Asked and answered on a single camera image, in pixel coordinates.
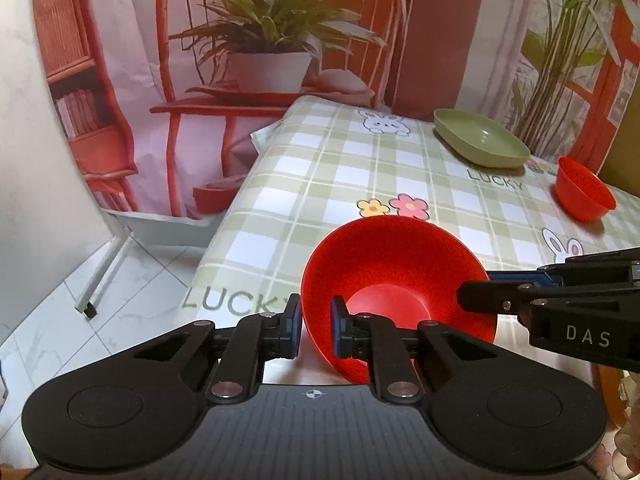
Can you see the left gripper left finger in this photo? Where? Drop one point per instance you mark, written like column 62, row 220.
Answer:
column 242, row 351

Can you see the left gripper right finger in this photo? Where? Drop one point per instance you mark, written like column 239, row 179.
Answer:
column 377, row 341

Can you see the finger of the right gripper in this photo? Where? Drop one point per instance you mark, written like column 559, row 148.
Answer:
column 505, row 296
column 620, row 267

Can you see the red bowl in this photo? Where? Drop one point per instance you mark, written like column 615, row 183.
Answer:
column 582, row 195
column 403, row 268

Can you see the green square plate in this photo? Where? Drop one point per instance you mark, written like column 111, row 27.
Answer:
column 480, row 140

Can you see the wooden headboard panel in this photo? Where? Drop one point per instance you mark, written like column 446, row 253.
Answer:
column 621, row 166

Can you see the white backdrop stand leg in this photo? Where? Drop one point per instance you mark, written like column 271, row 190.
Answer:
column 84, row 305

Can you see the green plaid bunny tablecloth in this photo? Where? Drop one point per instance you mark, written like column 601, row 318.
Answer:
column 326, row 166

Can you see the printed room backdrop cloth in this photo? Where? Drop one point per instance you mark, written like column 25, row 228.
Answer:
column 158, row 98

